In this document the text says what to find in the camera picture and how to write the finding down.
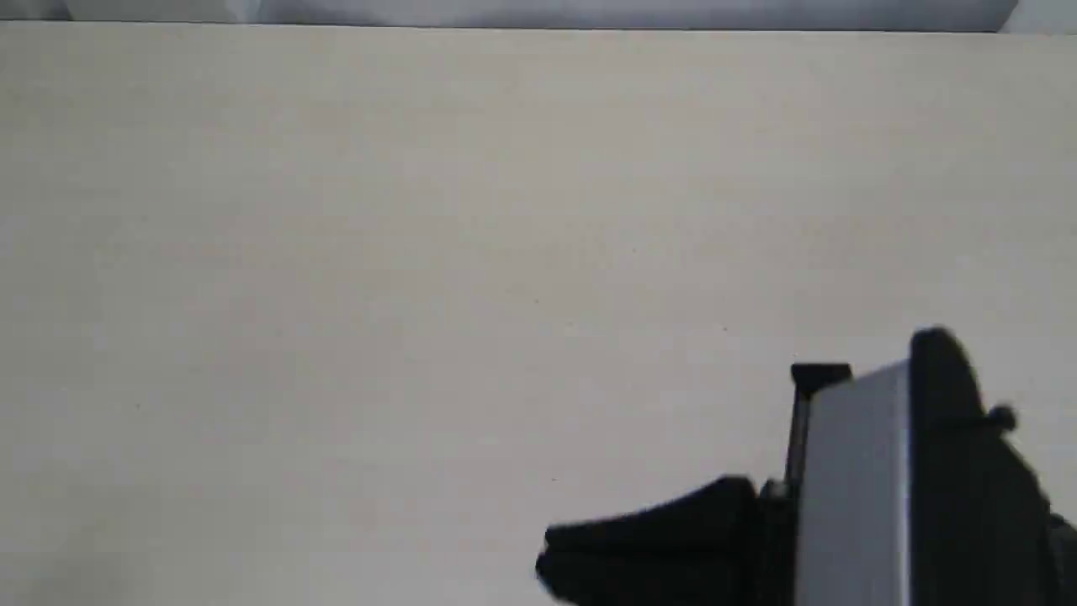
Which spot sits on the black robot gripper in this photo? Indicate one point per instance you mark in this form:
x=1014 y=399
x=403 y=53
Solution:
x=901 y=487

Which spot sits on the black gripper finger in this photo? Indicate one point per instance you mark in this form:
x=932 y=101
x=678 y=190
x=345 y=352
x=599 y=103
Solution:
x=698 y=549

